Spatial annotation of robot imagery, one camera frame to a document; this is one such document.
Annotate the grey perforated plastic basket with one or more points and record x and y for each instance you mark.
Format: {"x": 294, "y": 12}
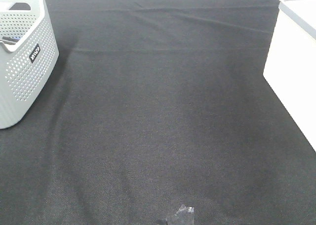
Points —
{"x": 26, "y": 66}

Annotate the dark item inside basket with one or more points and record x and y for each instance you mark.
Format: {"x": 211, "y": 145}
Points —
{"x": 9, "y": 40}

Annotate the black table cloth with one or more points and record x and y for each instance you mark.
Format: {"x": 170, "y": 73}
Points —
{"x": 154, "y": 104}

